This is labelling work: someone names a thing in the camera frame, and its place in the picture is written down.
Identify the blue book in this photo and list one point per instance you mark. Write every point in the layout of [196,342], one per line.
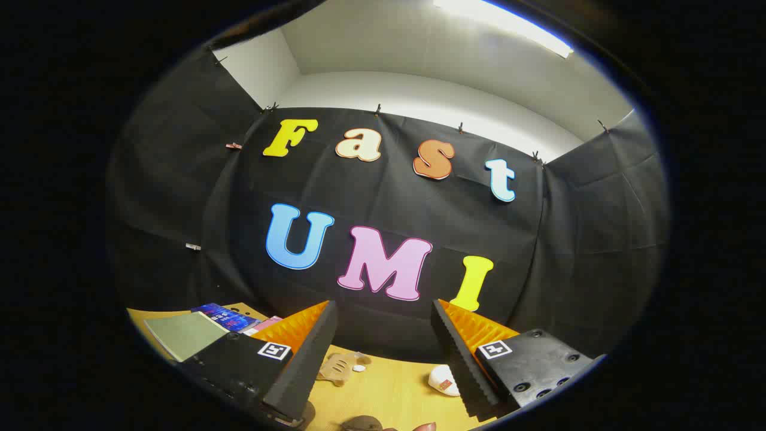
[230,317]

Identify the brown bread plush toy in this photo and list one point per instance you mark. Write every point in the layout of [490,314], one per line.
[338,366]

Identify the green fabric storage box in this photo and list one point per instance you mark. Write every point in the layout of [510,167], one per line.
[182,335]

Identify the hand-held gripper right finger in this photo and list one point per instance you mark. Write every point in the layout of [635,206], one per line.
[461,365]

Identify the black backdrop cloth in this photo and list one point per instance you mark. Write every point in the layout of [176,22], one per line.
[383,191]

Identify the pink book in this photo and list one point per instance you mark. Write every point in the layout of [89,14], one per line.
[266,324]

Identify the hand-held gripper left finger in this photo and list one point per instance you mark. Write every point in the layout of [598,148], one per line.
[308,365]

